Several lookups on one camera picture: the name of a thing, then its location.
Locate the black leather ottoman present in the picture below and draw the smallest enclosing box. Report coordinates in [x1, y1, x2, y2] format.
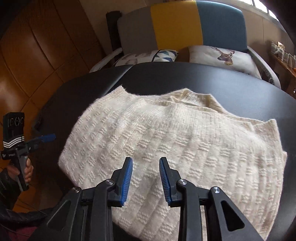
[33, 62, 295, 240]

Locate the person's left hand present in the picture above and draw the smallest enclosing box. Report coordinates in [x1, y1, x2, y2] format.
[7, 158, 34, 184]

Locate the grey yellow teal sofa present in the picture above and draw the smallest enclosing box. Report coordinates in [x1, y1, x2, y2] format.
[105, 0, 282, 90]

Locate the black jacket sleeve forearm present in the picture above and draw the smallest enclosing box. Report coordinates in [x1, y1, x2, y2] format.
[0, 167, 56, 241]

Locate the white geometric print pillow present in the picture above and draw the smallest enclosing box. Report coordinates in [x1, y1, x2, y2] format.
[115, 50, 179, 67]

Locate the white deer print pillow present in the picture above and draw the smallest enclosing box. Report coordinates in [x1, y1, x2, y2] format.
[188, 45, 261, 79]

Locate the cream knitted sweater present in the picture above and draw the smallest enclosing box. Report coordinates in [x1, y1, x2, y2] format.
[58, 87, 287, 240]

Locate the wooden side shelf with jars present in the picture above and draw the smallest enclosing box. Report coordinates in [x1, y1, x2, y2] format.
[270, 42, 295, 98]

